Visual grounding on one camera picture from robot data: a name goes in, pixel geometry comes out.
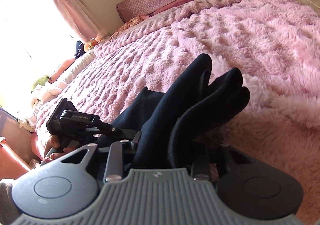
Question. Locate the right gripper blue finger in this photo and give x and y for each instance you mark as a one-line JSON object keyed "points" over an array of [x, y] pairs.
{"points": [[135, 141]]}

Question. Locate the black pants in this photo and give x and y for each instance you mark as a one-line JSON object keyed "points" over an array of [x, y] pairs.
{"points": [[170, 122]]}

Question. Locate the person's left hand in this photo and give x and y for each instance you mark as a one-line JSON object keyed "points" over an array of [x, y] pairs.
{"points": [[53, 143]]}

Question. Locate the pile of white clothes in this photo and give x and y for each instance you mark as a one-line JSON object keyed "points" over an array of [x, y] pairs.
{"points": [[40, 95]]}

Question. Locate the green plush toy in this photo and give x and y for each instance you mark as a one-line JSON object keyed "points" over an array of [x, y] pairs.
{"points": [[41, 81]]}

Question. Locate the orange plastic bin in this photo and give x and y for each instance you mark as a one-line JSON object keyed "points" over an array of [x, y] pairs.
{"points": [[11, 164]]}

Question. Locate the dark blue cloth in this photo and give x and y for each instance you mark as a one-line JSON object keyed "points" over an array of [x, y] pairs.
{"points": [[79, 51]]}

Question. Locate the orange plush toy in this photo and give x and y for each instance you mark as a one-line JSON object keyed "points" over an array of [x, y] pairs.
{"points": [[90, 45]]}

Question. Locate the pink curtain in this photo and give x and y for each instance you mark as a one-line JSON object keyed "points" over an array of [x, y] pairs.
{"points": [[81, 21]]}

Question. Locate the fluffy pink blanket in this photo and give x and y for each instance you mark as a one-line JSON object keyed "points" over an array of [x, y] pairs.
{"points": [[275, 44]]}

